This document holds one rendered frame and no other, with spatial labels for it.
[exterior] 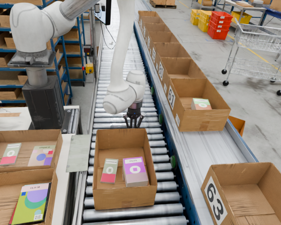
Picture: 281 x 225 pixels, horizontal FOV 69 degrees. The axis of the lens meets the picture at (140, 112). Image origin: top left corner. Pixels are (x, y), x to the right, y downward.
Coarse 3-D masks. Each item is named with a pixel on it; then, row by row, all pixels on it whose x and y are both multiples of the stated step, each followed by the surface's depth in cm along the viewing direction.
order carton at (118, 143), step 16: (144, 128) 123; (96, 144) 114; (112, 144) 128; (128, 144) 130; (144, 144) 128; (96, 160) 112; (144, 160) 124; (96, 176) 109; (96, 192) 90; (112, 192) 91; (128, 192) 93; (144, 192) 95; (96, 208) 98; (112, 208) 100
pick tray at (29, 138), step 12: (0, 132) 123; (12, 132) 125; (24, 132) 126; (36, 132) 127; (48, 132) 128; (60, 132) 127; (0, 144) 127; (24, 144) 128; (36, 144) 129; (48, 144) 129; (60, 144) 126; (0, 156) 119; (24, 156) 120; (0, 168) 103; (12, 168) 104; (24, 168) 105; (36, 168) 106
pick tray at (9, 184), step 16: (0, 176) 101; (16, 176) 103; (32, 176) 105; (48, 176) 108; (0, 192) 102; (16, 192) 102; (0, 208) 95; (48, 208) 89; (0, 224) 90; (32, 224) 91; (48, 224) 87
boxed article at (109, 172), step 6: (108, 162) 119; (114, 162) 120; (108, 168) 116; (114, 168) 116; (102, 174) 113; (108, 174) 113; (114, 174) 113; (102, 180) 110; (108, 180) 110; (114, 180) 110
